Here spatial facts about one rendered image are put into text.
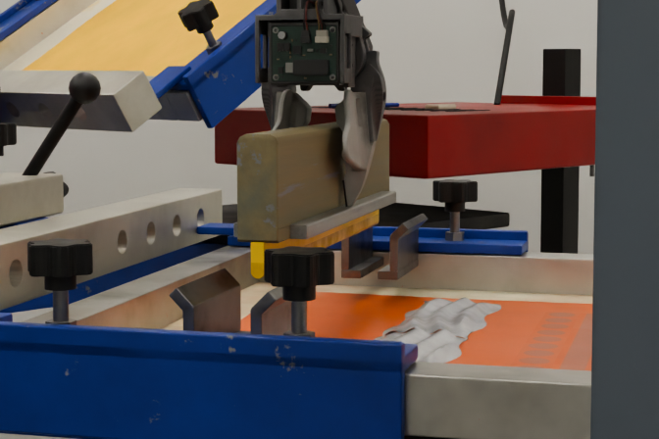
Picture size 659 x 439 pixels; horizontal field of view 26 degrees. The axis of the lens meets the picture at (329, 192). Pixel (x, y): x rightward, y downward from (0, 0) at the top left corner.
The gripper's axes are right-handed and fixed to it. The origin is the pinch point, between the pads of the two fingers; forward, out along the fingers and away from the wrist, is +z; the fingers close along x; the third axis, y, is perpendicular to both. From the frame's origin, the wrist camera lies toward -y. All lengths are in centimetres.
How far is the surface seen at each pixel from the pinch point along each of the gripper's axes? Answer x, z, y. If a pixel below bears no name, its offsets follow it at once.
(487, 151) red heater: -1, 2, -97
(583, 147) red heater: 11, 3, -118
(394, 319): 4.2, 11.9, -7.7
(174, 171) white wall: -90, 14, -200
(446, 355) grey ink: 11.4, 11.6, 7.5
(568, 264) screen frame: 17.3, 8.9, -25.5
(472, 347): 12.6, 11.9, 2.6
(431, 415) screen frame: 14.4, 10.9, 29.1
